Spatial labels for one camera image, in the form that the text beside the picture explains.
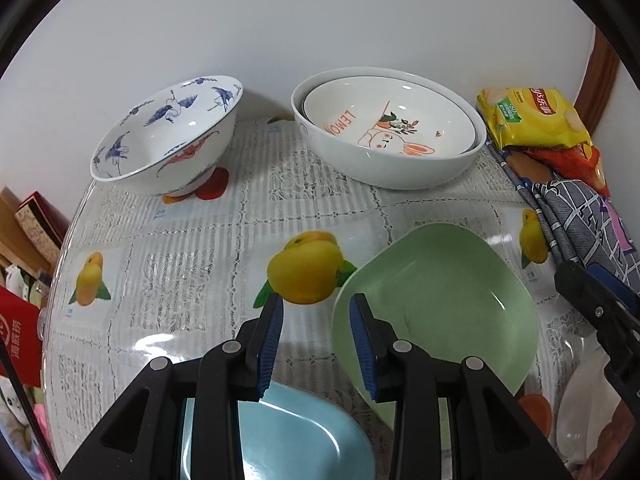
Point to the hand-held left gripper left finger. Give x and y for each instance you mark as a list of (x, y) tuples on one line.
[(270, 345)]

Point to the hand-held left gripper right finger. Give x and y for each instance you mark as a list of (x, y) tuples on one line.
[(362, 347)]

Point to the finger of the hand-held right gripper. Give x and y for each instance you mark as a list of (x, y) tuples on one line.
[(612, 283)]

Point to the green plate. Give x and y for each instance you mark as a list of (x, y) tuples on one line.
[(450, 300)]

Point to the light blue plate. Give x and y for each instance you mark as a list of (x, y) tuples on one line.
[(300, 440)]

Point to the grey checkered cloth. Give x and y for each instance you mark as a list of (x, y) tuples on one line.
[(575, 215)]

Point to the red chips bag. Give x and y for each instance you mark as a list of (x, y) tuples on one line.
[(575, 160)]

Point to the large white bowl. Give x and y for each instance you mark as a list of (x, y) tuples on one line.
[(350, 165)]

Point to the yellow chips bag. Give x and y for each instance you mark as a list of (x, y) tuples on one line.
[(535, 115)]

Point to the blue crane print bowl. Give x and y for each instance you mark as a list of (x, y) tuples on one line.
[(160, 145)]

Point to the white cartoon print bowl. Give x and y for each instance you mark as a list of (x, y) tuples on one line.
[(350, 110)]

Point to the patterned box with red lid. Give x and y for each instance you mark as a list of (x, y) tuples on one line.
[(42, 220)]

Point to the cardboard box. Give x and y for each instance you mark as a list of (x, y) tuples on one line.
[(15, 245)]

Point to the brown wooden door frame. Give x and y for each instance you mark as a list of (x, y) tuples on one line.
[(600, 85)]

